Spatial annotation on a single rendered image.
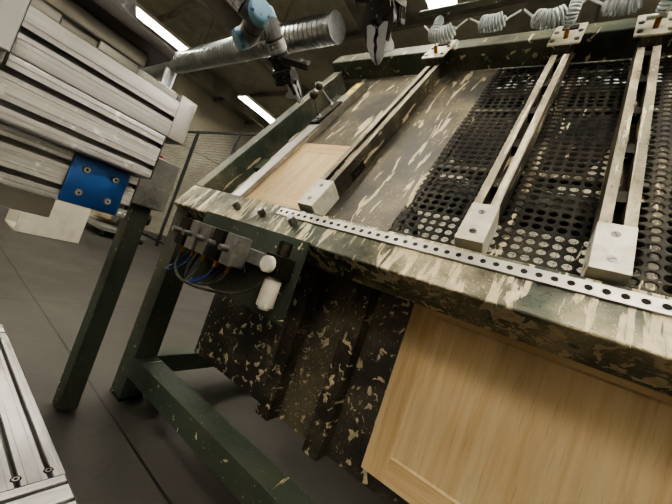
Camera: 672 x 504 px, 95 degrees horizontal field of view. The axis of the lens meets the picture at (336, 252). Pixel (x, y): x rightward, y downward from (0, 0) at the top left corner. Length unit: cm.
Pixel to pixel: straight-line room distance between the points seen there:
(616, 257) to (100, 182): 95
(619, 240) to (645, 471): 46
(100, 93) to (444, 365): 94
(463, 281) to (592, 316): 21
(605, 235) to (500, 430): 50
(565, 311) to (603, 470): 39
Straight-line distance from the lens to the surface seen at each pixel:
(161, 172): 128
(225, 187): 148
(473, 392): 93
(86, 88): 69
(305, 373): 115
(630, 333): 69
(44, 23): 69
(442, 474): 100
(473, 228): 76
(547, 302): 68
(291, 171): 128
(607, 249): 76
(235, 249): 89
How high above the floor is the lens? 77
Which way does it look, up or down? 3 degrees up
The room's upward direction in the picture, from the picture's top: 19 degrees clockwise
